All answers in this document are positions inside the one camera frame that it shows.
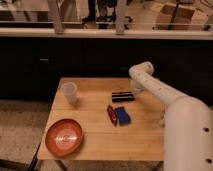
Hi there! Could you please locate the black striped eraser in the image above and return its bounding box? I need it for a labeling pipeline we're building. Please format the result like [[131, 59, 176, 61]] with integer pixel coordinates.
[[112, 92, 135, 102]]

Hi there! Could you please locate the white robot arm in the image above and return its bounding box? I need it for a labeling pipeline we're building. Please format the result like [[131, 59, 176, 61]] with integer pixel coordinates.
[[129, 61, 213, 171]]

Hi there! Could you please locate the blue rectangular block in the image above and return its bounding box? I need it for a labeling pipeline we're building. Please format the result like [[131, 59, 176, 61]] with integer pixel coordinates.
[[115, 107, 131, 126]]

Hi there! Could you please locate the red pocket tool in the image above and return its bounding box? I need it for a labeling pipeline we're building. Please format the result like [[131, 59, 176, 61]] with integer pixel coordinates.
[[107, 105, 117, 126]]

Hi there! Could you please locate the clear plastic cup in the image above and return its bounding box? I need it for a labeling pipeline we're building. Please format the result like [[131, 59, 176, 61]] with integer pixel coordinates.
[[60, 82, 78, 104]]

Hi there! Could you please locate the cardboard box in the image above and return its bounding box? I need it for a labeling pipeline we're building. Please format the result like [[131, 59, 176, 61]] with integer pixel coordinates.
[[156, 3, 195, 30]]

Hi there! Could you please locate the orange red bowl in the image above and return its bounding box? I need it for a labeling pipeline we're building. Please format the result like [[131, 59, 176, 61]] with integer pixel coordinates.
[[45, 119, 84, 157]]

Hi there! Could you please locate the black table leg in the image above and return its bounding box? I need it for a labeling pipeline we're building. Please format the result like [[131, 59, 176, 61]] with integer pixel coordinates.
[[27, 143, 41, 171]]

